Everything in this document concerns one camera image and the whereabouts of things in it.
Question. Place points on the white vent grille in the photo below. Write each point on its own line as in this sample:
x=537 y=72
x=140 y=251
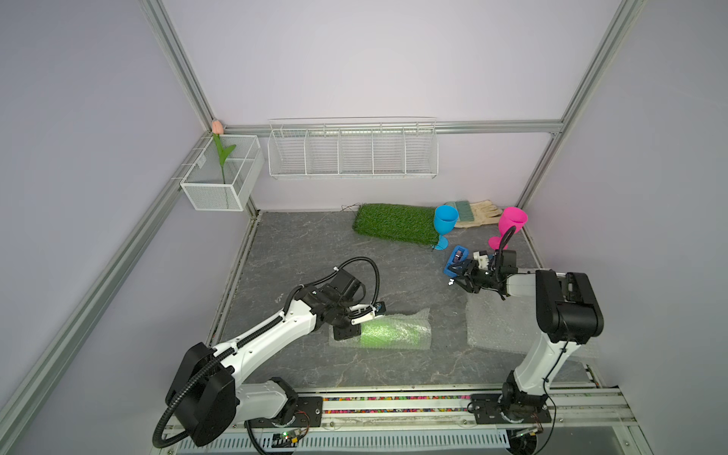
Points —
x=318 y=442

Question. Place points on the green plastic wine glass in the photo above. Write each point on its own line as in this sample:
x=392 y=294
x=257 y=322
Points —
x=395 y=333

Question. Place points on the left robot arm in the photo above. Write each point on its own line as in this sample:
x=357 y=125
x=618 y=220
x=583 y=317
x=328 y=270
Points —
x=210 y=390

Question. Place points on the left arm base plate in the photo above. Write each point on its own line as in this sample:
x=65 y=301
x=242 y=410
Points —
x=305 y=412

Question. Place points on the white mesh corner basket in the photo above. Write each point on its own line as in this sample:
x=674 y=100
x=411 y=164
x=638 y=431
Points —
x=203 y=182

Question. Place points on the green artificial grass mat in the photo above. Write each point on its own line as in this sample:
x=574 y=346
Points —
x=400 y=223

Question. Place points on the white wire wall basket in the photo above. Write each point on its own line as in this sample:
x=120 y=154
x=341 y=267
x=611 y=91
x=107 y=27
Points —
x=338 y=148

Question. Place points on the artificial tulip flower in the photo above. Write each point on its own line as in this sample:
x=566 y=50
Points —
x=223 y=152

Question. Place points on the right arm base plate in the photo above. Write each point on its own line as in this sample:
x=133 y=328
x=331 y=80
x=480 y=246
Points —
x=492 y=409

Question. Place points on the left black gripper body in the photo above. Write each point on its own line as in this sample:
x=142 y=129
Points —
x=342 y=327

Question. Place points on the bubble wrap sheet stack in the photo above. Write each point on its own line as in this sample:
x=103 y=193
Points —
x=508 y=326

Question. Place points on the blue tape dispenser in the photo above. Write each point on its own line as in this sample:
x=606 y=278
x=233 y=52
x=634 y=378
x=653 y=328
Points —
x=458 y=255

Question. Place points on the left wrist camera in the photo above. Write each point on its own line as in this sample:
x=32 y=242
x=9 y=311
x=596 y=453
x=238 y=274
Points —
x=361 y=313

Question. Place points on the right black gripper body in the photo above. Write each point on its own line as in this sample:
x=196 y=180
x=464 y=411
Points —
x=481 y=278

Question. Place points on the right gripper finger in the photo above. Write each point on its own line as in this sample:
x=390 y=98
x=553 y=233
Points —
x=464 y=266
x=464 y=281

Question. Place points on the blue plastic wine glass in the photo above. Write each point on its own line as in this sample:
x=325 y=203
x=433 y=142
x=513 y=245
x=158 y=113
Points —
x=445 y=219

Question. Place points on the beige work glove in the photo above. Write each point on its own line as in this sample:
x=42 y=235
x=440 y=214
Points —
x=476 y=214

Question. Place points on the aluminium front rail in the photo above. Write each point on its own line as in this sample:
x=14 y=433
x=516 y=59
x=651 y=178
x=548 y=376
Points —
x=437 y=408

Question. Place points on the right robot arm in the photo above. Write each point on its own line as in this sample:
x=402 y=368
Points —
x=567 y=314

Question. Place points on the pink plastic wine glass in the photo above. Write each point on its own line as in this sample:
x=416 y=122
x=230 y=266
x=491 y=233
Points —
x=511 y=221

